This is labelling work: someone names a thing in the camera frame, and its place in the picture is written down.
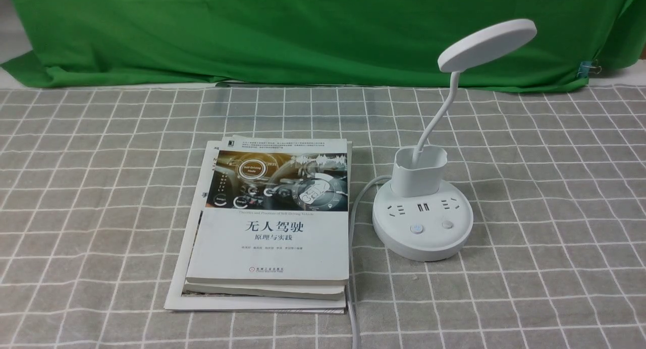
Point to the bottom large white book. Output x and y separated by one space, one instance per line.
179 300

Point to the top book self-driving cover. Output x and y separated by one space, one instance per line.
272 238

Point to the green backdrop cloth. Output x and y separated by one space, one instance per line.
317 42

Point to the middle white book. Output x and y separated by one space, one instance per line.
262 290

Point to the grey checkered tablecloth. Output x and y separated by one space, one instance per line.
96 187

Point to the white desk lamp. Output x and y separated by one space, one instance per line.
416 213

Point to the blue binder clip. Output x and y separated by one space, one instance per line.
588 69

